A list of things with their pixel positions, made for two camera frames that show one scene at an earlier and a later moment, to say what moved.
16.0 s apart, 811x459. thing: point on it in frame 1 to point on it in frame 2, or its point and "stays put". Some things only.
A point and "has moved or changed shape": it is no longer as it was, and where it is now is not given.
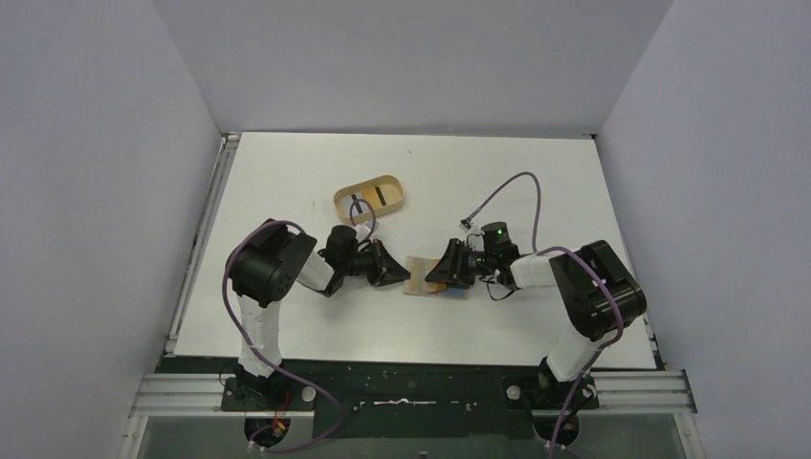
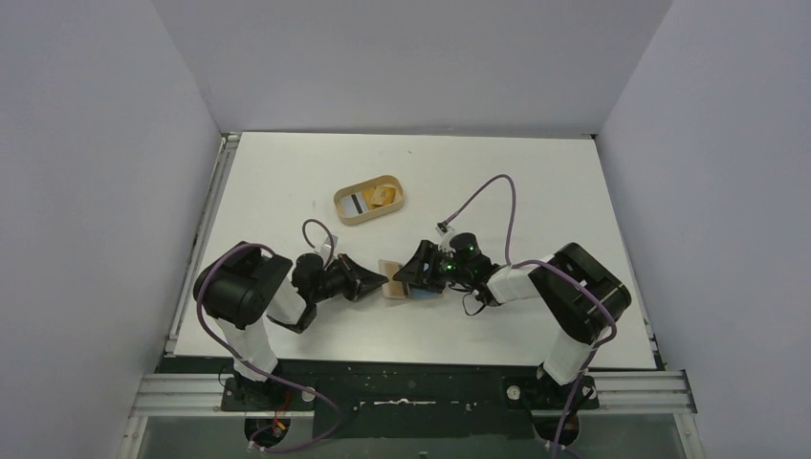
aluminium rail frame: [180, 395] stays put
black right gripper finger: [454, 266] to [419, 271]
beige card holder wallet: [417, 285] has moved or changed shape
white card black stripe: [358, 207] stays put
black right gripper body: [460, 261] to [428, 262]
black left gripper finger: [383, 269] to [358, 280]
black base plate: [405, 400] stays put
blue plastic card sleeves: [454, 293] has moved or changed shape
